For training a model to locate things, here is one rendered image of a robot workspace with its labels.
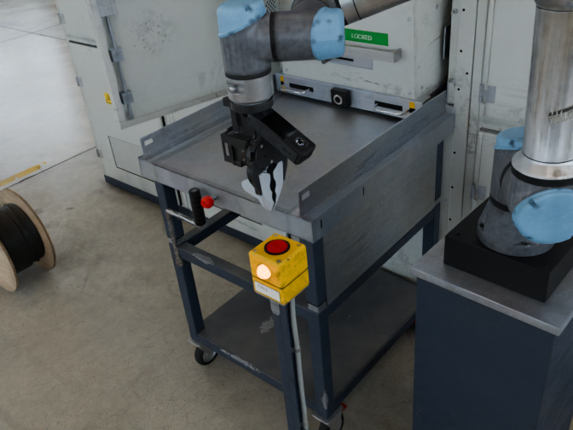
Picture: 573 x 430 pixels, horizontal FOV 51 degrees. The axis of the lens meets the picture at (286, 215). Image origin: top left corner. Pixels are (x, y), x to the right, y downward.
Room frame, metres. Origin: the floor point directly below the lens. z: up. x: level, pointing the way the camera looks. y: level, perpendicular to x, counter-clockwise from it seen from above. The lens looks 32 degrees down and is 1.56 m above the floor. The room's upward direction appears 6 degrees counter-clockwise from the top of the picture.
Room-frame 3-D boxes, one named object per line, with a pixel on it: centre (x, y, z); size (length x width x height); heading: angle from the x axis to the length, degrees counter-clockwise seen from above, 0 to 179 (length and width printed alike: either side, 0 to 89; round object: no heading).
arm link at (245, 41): (0.95, 0.03, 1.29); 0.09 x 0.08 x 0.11; 81
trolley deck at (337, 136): (1.58, -0.06, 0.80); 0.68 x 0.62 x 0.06; 137
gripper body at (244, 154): (0.95, 0.04, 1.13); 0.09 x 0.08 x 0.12; 47
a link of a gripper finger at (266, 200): (0.94, 0.05, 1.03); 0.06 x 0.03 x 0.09; 47
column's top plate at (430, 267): (1.02, -0.48, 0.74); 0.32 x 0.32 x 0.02; 45
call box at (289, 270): (0.94, 0.02, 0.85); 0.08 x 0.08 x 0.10; 47
